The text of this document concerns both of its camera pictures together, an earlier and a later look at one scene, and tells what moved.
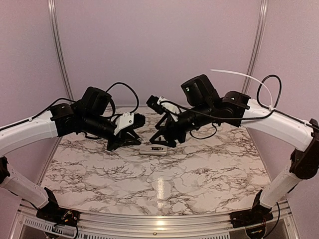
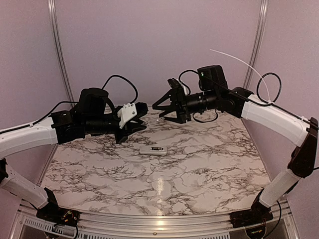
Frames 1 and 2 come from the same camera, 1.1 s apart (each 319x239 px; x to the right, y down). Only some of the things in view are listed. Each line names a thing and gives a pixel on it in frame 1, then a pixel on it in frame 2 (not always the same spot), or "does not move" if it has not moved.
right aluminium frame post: [260, 27] does not move
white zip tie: [271, 108] to [269, 101]
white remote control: [154, 150] does not move
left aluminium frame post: [53, 6] does not move
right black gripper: [169, 127] to [183, 112]
